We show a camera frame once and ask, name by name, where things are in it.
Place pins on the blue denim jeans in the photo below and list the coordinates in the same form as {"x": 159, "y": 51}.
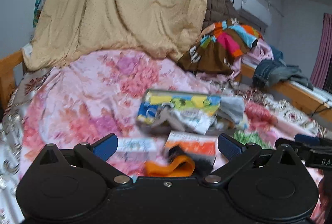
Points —
{"x": 271, "y": 71}

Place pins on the pink curtain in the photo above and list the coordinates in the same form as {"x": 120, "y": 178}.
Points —
{"x": 323, "y": 58}

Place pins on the white cloth with blue whale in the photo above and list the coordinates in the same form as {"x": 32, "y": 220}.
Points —
{"x": 194, "y": 119}

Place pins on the orange and white medicine box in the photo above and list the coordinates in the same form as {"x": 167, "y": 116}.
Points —
{"x": 199, "y": 146}

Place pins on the glass jar of green stars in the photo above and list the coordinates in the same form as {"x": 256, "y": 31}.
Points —
{"x": 265, "y": 140}

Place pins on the pink floral quilt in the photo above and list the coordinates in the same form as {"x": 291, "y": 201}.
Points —
{"x": 55, "y": 109}

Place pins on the colourful striped brown garment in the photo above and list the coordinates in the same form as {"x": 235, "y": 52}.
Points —
{"x": 219, "y": 46}

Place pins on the white air conditioner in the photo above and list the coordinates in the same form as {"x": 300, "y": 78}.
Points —
{"x": 253, "y": 11}

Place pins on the white blue text box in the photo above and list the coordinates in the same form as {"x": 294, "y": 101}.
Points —
{"x": 134, "y": 150}

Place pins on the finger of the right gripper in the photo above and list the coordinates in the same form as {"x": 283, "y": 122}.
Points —
{"x": 309, "y": 140}
{"x": 298, "y": 147}

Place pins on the grey tray with dinosaur drawing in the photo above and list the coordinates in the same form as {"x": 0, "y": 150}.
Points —
{"x": 209, "y": 103}

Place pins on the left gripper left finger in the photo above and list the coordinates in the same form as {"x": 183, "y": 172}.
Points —
{"x": 94, "y": 157}

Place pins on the yellow dotted blanket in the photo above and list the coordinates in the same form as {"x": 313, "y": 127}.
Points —
{"x": 68, "y": 29}

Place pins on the grey face mask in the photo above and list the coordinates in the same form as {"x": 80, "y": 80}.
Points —
{"x": 231, "y": 108}

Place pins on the patterned brown white bedsheet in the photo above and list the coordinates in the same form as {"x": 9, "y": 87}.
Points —
{"x": 260, "y": 107}

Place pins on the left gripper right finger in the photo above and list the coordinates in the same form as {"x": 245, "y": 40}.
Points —
{"x": 238, "y": 156}

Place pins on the brown quilted jacket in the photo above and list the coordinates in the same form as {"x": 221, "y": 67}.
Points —
{"x": 218, "y": 11}

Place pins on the person's right hand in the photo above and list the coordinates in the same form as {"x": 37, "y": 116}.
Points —
{"x": 323, "y": 207}

